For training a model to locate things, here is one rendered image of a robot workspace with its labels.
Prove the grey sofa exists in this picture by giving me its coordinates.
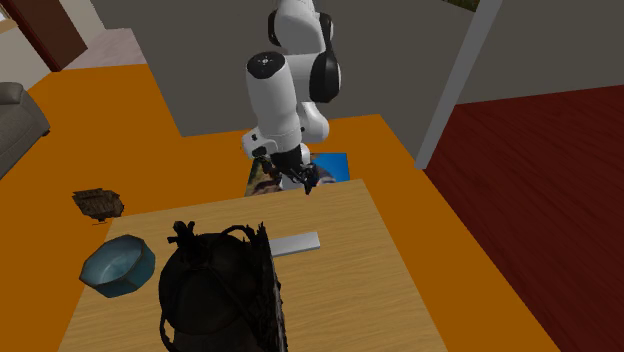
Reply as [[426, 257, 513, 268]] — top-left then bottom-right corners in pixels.
[[0, 81, 52, 180]]

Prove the black backpack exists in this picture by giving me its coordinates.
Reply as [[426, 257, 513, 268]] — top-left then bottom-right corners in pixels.
[[157, 220, 290, 352]]

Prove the grey flat rectangular slab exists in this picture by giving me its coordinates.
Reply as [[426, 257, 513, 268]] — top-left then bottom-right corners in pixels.
[[268, 231, 322, 259]]

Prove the blue octagonal bowl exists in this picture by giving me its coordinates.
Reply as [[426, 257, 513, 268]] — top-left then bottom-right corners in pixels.
[[78, 234, 157, 299]]

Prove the dark brown woven basket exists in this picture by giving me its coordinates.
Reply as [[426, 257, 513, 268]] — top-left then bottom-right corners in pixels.
[[71, 187, 126, 223]]

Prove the dark brown door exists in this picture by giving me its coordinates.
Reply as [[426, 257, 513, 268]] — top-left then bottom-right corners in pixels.
[[0, 0, 89, 73]]

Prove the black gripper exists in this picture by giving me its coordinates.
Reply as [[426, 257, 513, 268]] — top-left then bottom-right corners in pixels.
[[269, 144, 319, 197]]

